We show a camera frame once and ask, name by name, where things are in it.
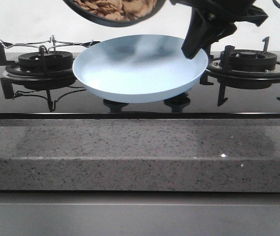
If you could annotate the black glass cooktop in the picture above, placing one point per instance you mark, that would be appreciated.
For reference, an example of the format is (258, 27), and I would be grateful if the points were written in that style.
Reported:
(210, 98)

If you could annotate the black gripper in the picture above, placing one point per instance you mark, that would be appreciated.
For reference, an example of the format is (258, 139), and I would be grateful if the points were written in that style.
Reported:
(212, 20)

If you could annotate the light blue plate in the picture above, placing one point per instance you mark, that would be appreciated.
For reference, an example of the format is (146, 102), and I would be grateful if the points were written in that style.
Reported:
(138, 68)

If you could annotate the black burner with pan support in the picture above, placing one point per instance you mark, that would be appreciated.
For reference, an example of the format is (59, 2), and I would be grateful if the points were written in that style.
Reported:
(37, 73)

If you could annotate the brown meat pieces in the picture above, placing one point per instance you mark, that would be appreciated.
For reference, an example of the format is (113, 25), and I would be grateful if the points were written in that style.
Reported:
(118, 10)

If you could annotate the black frying pan green handle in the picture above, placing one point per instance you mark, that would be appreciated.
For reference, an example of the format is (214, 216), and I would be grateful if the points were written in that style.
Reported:
(110, 23)

